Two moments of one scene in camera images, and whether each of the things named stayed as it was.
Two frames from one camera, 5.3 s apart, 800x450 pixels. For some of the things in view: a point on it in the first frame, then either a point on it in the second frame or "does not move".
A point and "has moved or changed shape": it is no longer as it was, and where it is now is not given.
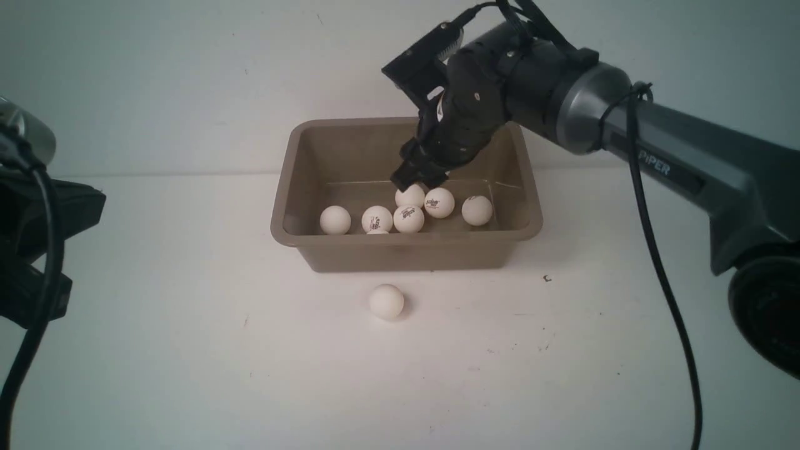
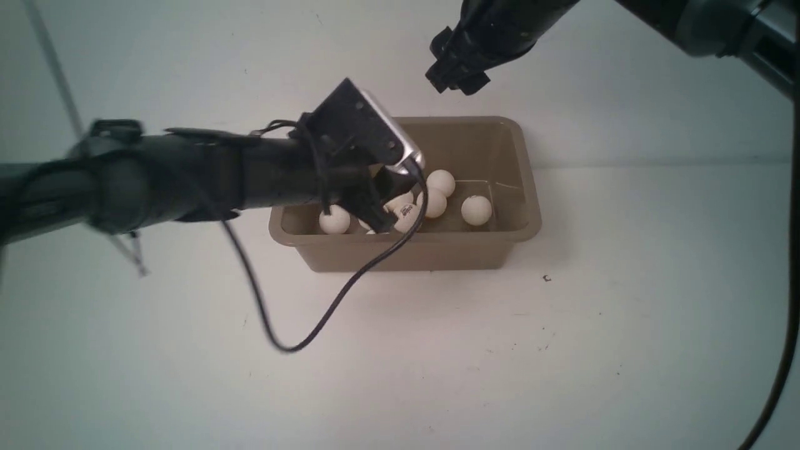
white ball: [477, 210] does not move
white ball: [439, 202] has moved or changed shape
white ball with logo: [408, 219] does not move
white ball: [335, 220] does not move
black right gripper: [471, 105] to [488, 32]
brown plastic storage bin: [336, 209] does not move
